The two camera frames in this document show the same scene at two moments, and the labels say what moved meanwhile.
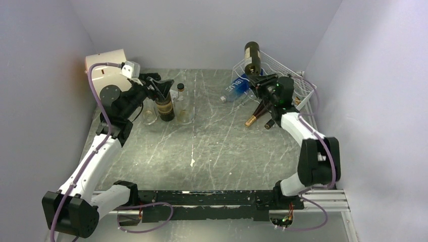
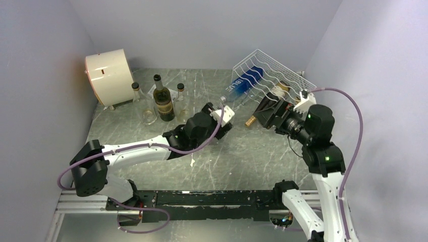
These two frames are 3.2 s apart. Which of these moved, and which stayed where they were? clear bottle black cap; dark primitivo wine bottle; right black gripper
Moved: right black gripper
Stayed: dark primitivo wine bottle; clear bottle black cap
